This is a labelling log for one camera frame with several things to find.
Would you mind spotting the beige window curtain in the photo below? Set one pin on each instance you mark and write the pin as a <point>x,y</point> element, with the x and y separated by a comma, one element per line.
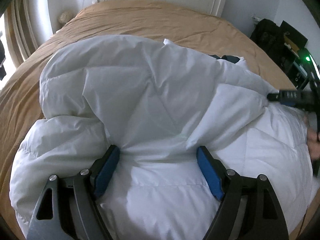
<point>19,33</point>

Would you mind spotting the black cluttered shelf unit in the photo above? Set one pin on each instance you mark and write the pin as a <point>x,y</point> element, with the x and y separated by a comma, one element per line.
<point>286,46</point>

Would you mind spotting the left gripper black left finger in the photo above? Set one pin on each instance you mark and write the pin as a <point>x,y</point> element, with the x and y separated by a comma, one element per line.
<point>66,207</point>

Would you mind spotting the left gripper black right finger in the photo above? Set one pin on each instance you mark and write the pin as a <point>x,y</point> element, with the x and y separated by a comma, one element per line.
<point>249,207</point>

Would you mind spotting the operator's right hand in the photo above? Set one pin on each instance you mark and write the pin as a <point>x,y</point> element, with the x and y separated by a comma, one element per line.
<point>312,136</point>

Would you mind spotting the hanging dark clothes outside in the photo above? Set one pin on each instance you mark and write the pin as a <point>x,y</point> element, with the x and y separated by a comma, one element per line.
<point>3,73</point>

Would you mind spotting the tan brown bed cover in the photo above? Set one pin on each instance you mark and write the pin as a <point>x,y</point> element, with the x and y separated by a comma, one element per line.
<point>20,106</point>

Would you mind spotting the white puffer down jacket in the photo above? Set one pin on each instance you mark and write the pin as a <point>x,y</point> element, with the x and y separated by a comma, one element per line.
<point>158,102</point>

